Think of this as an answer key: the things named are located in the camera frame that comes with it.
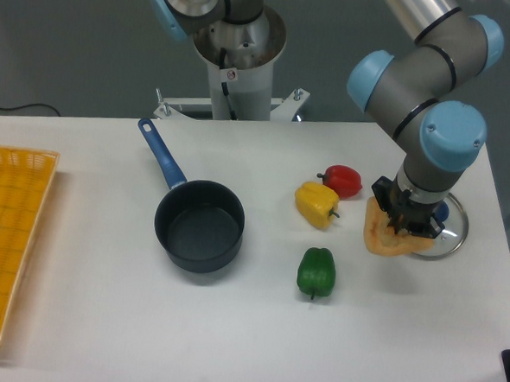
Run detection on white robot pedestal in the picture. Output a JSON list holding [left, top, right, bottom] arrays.
[[153, 6, 310, 122]]

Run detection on red bell pepper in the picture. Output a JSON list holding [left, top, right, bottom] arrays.
[[316, 165, 363, 200]]

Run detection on green bell pepper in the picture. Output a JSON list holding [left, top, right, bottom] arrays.
[[296, 247, 336, 300]]

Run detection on black floor cable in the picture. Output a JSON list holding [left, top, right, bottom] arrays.
[[0, 100, 63, 118]]

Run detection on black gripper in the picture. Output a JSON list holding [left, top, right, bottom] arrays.
[[371, 176, 444, 239]]

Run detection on yellow bell pepper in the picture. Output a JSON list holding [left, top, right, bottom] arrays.
[[295, 181, 340, 230]]

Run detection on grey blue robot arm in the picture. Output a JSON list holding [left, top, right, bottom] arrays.
[[150, 0, 505, 239]]

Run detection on yellow woven basket tray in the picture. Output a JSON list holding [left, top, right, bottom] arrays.
[[0, 145, 60, 342]]

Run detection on triangle bread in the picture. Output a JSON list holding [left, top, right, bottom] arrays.
[[363, 196, 435, 257]]

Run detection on dark pan blue handle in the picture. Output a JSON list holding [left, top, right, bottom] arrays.
[[137, 118, 245, 274]]

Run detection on glass pan lid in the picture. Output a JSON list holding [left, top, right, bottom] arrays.
[[411, 194, 469, 261]]

